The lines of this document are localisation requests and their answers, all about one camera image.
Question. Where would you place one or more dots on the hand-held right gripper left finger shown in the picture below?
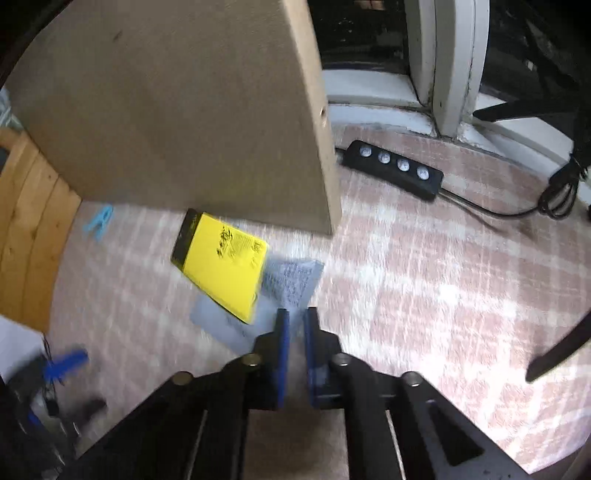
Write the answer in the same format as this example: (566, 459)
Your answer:
(282, 360)

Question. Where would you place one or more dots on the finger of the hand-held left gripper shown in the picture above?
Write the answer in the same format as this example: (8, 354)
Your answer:
(67, 363)
(92, 407)

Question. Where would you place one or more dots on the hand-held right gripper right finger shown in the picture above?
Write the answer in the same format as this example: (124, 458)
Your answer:
(313, 360)

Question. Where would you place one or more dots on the grey paper sheet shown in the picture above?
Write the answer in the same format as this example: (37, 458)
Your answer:
(295, 281)

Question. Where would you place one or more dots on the yellow and black packet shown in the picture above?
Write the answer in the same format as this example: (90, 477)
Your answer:
(226, 267)

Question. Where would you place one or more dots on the blue clothespin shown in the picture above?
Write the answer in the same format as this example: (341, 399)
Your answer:
(99, 224)

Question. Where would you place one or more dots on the pine wood panel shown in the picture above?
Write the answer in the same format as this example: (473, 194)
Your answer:
(27, 221)

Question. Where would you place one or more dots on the black power strip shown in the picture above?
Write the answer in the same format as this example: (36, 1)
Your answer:
(392, 168)

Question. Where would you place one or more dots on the black tripod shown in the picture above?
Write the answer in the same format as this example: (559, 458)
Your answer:
(554, 355)

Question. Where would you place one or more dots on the brown cardboard board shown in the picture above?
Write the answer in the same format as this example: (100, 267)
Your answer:
(161, 101)

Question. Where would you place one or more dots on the white window frame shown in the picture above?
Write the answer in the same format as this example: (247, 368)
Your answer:
(457, 69)

